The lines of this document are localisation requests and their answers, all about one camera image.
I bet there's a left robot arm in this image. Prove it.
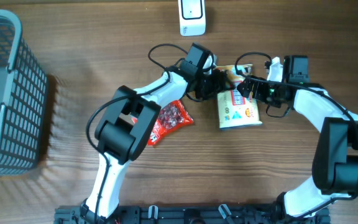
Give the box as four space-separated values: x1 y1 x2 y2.
80 43 234 223

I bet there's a grey plastic shopping basket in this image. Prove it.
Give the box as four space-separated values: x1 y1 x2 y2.
0 9 49 177

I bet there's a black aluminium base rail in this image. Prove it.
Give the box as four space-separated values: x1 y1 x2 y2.
53 203 331 224

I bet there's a white barcode scanner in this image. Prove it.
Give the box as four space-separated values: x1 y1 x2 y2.
178 0 206 37

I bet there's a right black cable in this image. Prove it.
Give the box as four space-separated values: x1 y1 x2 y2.
234 51 358 218

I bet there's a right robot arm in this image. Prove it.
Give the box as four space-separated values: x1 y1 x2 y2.
235 55 358 222

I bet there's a white blue-edged packet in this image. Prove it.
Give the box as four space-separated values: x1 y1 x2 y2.
217 65 262 129

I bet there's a red Hacks candy bag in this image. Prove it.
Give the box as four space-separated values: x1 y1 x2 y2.
147 100 193 146

